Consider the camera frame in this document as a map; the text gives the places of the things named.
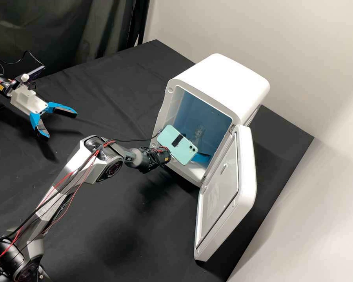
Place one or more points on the clear flask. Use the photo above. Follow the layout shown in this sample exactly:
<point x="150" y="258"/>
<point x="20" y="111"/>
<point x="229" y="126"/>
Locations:
<point x="200" y="132"/>

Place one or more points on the incubator door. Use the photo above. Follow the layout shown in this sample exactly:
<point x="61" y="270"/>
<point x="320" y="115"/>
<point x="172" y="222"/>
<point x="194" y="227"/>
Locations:
<point x="223" y="191"/>

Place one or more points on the left wrist camera phone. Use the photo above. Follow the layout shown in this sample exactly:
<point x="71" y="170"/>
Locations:
<point x="35" y="70"/>

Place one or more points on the wrist camera phone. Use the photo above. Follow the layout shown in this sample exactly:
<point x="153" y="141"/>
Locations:
<point x="35" y="70"/>
<point x="176" y="142"/>

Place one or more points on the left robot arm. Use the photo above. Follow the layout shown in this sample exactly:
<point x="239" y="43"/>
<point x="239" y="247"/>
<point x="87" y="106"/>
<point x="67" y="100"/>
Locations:
<point x="1" y="87"/>

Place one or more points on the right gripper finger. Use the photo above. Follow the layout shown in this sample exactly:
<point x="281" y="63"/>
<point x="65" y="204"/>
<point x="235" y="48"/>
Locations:
<point x="202" y="158"/>

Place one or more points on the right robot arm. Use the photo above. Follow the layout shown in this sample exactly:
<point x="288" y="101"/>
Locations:
<point x="85" y="167"/>

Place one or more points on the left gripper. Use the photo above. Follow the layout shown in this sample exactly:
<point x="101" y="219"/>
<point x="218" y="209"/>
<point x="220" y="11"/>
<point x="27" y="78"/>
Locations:
<point x="26" y="98"/>

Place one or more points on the right wrist camera phone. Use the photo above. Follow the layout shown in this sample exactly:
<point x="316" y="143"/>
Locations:
<point x="176" y="142"/>

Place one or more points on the white incubator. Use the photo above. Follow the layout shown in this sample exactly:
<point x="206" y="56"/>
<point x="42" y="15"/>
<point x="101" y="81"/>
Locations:
<point x="223" y="76"/>

